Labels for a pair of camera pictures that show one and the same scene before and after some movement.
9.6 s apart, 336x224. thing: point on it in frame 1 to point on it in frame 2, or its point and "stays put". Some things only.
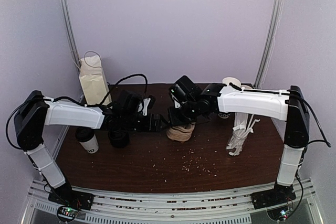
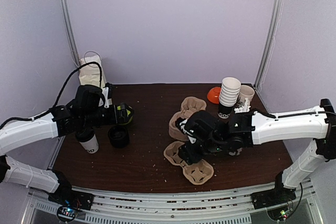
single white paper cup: x=91 y=145 stays put
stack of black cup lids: x=119 y=137 stays put
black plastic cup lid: x=84 y=134 stays put
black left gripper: x=154 y=127 to x=113 y=116
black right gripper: x=175 y=116 to x=191 y=149
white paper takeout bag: x=93 y=81 stays put
